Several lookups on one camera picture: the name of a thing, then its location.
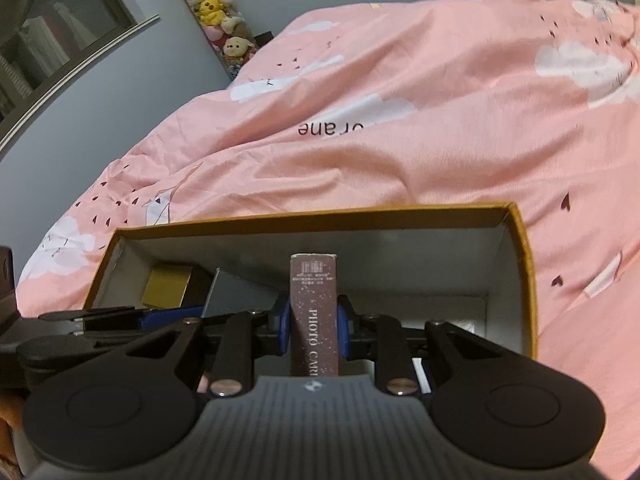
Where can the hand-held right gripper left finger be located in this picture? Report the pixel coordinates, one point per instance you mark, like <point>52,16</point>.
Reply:
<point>283,327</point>

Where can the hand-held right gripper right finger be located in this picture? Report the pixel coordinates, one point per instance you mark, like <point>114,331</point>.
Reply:
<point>343,327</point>

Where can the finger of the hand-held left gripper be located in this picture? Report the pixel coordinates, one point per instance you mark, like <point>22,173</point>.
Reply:
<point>165,317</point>

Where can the maroon card box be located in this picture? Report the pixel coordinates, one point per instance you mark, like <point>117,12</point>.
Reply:
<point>314,320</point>

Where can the gold box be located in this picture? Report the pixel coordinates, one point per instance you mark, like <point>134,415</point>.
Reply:
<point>167,287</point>

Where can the white rectangular box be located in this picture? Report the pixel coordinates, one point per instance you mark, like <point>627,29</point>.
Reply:
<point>240,292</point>

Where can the orange-rimmed cardboard box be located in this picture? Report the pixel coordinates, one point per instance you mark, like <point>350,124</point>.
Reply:
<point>410,260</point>

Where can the pink printed blanket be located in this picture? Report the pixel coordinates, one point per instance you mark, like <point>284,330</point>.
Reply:
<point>450,135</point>

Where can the column of plush toys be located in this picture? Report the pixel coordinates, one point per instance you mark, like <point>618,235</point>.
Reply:
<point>217,15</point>

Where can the grey glass-door cabinet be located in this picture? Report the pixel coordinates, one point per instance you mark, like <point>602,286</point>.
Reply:
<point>65,25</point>

